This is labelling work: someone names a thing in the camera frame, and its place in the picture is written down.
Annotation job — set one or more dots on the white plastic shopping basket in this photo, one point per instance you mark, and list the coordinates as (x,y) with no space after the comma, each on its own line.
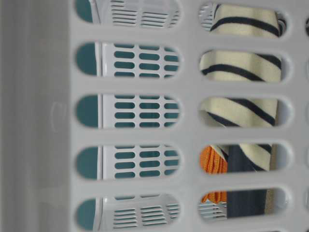
(41,137)

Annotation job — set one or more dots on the cream navy striped slipper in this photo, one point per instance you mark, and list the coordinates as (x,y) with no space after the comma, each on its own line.
(234,66)

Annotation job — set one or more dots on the orange knitted cloth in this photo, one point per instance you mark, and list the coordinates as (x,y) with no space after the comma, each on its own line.
(212,163)

